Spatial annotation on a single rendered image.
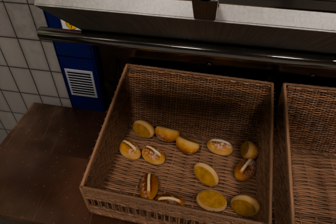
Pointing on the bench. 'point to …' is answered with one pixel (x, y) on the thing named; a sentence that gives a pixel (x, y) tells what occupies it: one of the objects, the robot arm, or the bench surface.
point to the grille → (81, 82)
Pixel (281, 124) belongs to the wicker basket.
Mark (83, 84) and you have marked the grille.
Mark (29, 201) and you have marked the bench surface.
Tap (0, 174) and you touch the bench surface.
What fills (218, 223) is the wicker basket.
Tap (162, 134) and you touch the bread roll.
